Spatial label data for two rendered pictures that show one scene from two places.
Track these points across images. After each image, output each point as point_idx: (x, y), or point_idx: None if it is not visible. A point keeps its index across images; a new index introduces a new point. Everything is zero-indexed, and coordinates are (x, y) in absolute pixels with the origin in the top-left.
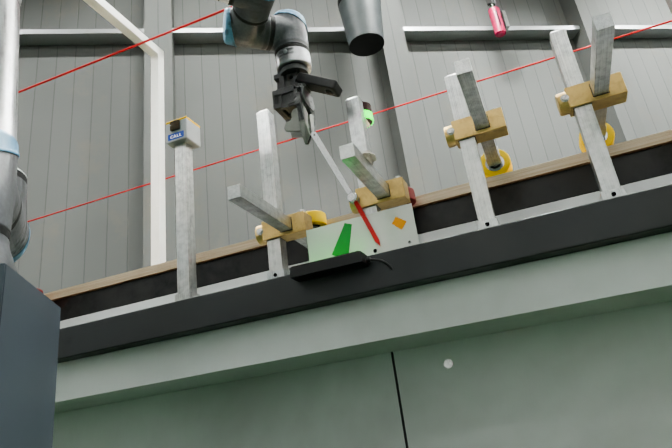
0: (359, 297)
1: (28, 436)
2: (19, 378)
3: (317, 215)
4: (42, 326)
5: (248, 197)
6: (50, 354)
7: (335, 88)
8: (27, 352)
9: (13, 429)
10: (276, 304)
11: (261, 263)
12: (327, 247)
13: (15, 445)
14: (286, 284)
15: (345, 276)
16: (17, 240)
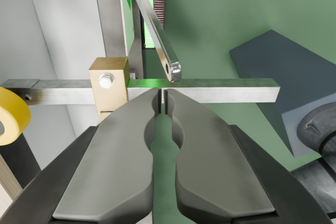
0: None
1: (283, 71)
2: (308, 73)
3: (4, 98)
4: (300, 94)
5: (255, 80)
6: (280, 95)
7: None
8: (308, 80)
9: (299, 65)
10: (145, 64)
11: (29, 167)
12: (129, 17)
13: (293, 64)
14: (144, 59)
15: None
16: (297, 171)
